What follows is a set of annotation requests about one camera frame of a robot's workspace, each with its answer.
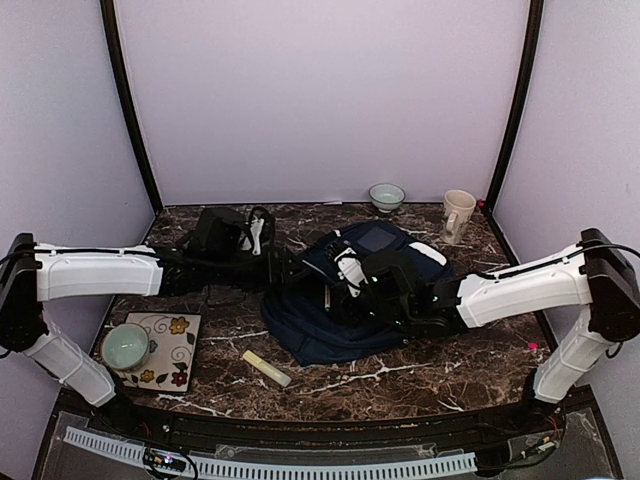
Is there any small green bowl at back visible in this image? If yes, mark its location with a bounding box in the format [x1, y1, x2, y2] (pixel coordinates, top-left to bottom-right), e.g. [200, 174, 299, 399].
[369, 183, 406, 214]

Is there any green bowl on plate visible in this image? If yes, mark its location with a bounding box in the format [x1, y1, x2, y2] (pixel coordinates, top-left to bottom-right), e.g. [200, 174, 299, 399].
[100, 323, 150, 372]

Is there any yellow highlighter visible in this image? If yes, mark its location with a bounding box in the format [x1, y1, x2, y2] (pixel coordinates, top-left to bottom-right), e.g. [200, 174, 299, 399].
[242, 350, 291, 387]

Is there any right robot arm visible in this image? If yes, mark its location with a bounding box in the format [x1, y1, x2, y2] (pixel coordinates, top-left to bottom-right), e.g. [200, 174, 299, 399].
[328, 228, 639, 434]

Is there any floral square plate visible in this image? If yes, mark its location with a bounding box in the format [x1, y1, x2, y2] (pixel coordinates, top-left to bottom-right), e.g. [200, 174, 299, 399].
[118, 312, 201, 394]

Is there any white green pen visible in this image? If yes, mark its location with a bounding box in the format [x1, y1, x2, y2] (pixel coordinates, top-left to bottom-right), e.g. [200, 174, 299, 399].
[323, 285, 331, 313]

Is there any black frame post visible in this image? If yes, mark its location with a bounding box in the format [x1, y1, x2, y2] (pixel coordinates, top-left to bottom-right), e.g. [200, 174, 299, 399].
[99, 0, 164, 214]
[484, 0, 545, 210]

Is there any black front rail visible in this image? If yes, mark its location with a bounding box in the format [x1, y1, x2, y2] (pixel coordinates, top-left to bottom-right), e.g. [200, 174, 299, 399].
[59, 387, 596, 454]

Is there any left black frame post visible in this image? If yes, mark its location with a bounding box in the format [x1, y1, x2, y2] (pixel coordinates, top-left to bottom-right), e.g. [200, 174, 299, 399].
[99, 0, 164, 214]

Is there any small circuit board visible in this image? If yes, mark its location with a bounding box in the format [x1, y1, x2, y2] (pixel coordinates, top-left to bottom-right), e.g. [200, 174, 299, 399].
[143, 450, 186, 472]

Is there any cream ceramic mug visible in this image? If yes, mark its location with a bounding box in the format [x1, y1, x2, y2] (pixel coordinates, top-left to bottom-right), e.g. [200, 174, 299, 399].
[440, 190, 477, 245]

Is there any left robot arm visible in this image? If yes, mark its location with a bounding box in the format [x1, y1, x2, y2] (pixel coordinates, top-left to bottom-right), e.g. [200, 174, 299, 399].
[1, 207, 309, 436]

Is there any right black frame post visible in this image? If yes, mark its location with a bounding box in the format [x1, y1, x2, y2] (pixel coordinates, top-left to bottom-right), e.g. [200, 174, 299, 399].
[484, 0, 545, 210]

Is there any white slotted cable duct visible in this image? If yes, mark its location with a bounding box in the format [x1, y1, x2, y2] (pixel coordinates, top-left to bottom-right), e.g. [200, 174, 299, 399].
[63, 427, 477, 479]

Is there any navy blue student backpack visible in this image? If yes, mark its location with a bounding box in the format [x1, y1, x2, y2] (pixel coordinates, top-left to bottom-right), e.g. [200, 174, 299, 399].
[260, 220, 465, 366]

